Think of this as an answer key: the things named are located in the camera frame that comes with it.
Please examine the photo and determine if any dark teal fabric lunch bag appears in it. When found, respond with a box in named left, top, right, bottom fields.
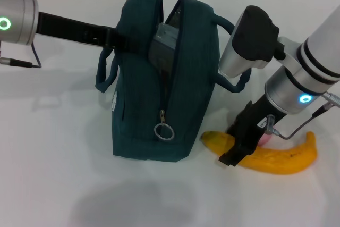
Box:
left=95, top=0, right=252, bottom=163

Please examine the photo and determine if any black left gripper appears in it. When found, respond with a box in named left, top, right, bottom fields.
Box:
left=36, top=11, right=150, bottom=55

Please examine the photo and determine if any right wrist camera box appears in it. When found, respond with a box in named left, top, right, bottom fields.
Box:
left=218, top=5, right=287, bottom=79

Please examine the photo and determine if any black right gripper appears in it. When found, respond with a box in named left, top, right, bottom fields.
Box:
left=219, top=94, right=287, bottom=169

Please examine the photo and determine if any grey left arm cable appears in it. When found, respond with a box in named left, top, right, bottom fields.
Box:
left=0, top=41, right=43, bottom=69

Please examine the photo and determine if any clear container with blue-rimmed lid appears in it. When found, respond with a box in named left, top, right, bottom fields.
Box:
left=147, top=23, right=179, bottom=73

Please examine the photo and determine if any yellow toy banana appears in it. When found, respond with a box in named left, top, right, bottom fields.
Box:
left=200, top=130, right=318, bottom=175

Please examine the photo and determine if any pink toy peach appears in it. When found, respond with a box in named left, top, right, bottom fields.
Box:
left=259, top=133, right=275, bottom=148

